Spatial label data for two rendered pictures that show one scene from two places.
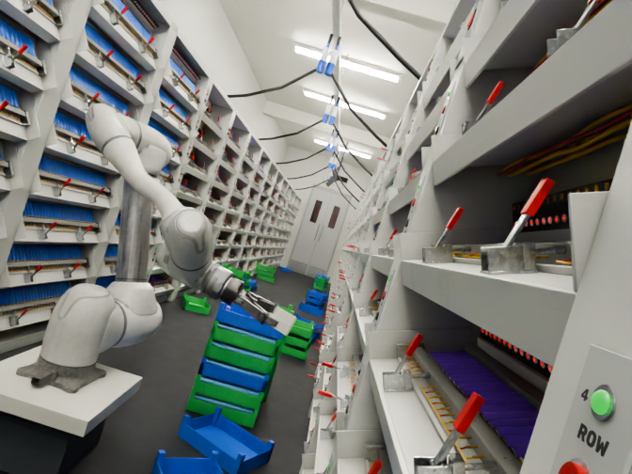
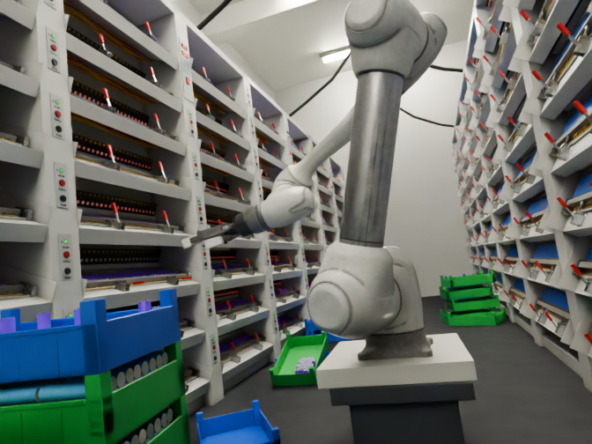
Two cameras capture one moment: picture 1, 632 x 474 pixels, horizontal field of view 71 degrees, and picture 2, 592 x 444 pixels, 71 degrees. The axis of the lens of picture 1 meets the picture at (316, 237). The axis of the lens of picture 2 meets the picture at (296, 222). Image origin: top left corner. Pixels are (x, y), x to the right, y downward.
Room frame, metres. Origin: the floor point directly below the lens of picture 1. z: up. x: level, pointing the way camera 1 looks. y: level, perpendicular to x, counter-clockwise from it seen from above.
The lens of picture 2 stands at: (2.48, 0.66, 0.48)
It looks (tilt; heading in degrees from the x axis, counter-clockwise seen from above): 7 degrees up; 194
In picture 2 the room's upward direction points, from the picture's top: 7 degrees counter-clockwise
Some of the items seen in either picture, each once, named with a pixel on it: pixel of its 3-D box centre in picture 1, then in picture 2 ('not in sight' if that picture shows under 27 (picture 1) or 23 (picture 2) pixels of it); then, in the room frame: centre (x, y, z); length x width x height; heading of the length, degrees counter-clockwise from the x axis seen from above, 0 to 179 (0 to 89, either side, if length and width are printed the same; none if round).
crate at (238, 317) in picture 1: (252, 316); (45, 334); (2.00, 0.16, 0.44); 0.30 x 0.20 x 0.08; 95
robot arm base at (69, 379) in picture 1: (61, 367); (395, 338); (1.30, 0.59, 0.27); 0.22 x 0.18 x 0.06; 177
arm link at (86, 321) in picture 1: (83, 321); (386, 287); (1.33, 0.59, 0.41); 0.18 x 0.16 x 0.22; 159
